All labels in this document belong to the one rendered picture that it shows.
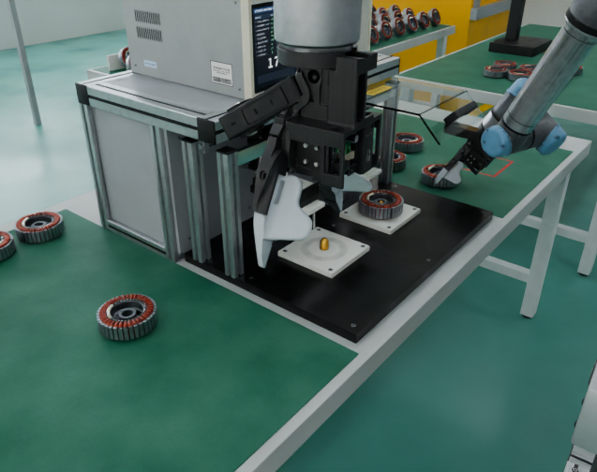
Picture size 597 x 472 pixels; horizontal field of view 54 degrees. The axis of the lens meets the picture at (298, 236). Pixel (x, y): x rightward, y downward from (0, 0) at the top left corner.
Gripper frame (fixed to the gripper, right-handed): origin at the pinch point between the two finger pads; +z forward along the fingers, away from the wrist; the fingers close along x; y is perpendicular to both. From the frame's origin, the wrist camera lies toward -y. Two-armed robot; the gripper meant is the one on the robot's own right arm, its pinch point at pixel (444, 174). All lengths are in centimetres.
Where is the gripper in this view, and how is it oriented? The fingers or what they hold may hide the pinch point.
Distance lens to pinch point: 177.0
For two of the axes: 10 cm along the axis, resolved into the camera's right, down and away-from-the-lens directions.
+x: 6.2, -3.8, 6.8
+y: 6.8, 7.0, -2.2
